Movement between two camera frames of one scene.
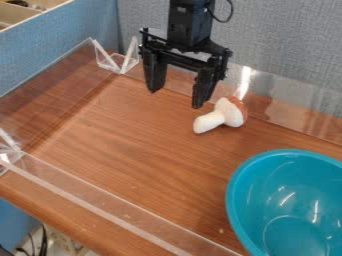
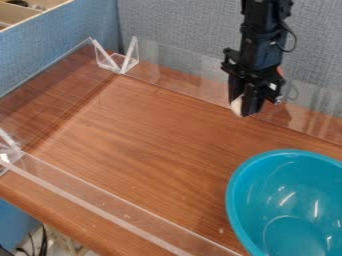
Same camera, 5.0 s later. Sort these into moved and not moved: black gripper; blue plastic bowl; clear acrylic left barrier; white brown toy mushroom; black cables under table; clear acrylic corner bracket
Moved: white brown toy mushroom; black gripper
Not moved: clear acrylic corner bracket; clear acrylic left barrier; black cables under table; blue plastic bowl
